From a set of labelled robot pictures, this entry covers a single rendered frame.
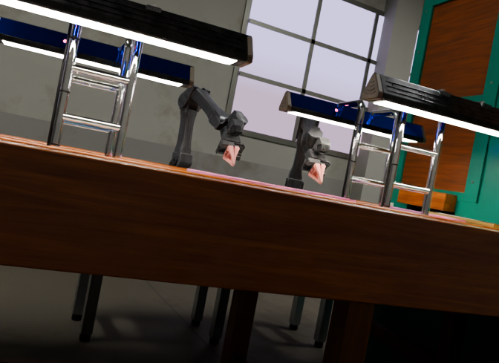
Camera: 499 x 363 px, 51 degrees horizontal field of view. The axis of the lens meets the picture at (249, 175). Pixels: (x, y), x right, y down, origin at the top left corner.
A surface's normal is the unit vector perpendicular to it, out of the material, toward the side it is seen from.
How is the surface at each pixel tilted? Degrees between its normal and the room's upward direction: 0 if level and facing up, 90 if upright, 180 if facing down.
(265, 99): 90
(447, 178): 90
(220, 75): 90
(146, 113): 90
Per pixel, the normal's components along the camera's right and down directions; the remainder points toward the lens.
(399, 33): 0.43, 0.08
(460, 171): -0.92, -0.18
